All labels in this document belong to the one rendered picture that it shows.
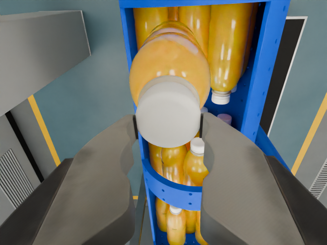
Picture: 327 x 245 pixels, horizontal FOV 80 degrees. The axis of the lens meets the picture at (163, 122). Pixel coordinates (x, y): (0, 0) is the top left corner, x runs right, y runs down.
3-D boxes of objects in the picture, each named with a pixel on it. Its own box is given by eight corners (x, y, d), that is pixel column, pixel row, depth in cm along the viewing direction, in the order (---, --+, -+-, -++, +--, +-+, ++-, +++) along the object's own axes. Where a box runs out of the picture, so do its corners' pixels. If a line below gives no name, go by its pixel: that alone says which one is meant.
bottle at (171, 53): (165, 8, 26) (154, 25, 10) (206, 41, 28) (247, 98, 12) (137, 53, 29) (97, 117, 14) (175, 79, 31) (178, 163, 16)
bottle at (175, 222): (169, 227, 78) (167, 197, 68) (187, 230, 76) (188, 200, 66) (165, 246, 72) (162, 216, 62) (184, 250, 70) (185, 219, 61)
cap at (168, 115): (161, 66, 12) (159, 76, 10) (210, 101, 13) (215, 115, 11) (128, 112, 13) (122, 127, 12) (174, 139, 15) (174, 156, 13)
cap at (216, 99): (229, 97, 41) (227, 105, 42) (231, 90, 44) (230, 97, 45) (210, 95, 42) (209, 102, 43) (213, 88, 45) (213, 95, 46)
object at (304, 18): (198, 173, 212) (200, 184, 199) (215, 15, 132) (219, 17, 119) (247, 174, 209) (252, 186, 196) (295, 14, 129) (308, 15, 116)
